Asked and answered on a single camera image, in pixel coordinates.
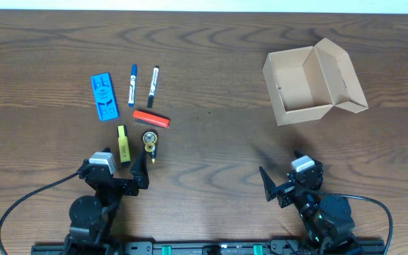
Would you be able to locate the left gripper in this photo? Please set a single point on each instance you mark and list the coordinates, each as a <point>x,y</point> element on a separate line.
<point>131,188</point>

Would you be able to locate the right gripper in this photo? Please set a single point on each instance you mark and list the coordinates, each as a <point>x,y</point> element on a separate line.
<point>286,190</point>

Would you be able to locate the correction tape dispenser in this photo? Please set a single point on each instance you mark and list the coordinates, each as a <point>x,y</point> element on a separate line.
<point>150,140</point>

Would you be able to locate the blue plastic whiteboard eraser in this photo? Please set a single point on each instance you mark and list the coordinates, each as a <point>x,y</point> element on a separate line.
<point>104,96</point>

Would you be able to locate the cardboard box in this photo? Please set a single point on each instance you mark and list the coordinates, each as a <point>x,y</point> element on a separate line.
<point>305,83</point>

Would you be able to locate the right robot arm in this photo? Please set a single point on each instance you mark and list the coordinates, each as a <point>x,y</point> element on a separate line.
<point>327,218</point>

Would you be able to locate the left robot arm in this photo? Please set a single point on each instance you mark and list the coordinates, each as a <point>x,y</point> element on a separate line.
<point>92,216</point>

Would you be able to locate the yellow highlighter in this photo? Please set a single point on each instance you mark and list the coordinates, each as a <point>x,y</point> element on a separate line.
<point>123,144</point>

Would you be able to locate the black whiteboard marker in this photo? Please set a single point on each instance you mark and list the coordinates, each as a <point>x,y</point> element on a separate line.
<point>153,86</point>

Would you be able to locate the blue whiteboard marker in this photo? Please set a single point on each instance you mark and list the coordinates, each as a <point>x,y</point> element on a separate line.
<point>132,86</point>

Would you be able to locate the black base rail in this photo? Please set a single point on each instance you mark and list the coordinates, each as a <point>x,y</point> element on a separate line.
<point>273,247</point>

